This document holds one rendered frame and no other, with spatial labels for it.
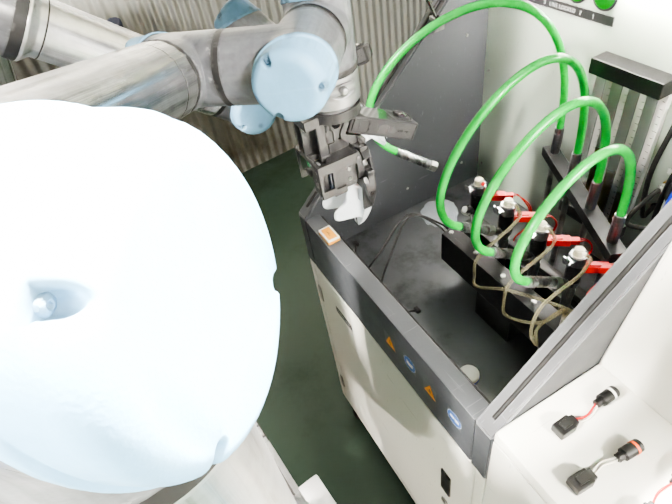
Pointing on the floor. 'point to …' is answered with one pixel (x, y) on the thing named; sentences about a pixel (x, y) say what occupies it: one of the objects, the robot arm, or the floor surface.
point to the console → (499, 472)
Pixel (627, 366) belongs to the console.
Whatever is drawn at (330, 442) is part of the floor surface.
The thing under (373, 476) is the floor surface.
